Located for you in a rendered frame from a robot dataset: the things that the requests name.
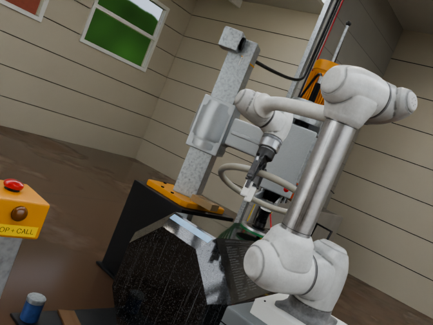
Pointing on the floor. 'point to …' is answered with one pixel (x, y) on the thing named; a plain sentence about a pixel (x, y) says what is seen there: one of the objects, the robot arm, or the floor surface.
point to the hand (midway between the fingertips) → (247, 192)
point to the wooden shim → (68, 317)
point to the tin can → (33, 307)
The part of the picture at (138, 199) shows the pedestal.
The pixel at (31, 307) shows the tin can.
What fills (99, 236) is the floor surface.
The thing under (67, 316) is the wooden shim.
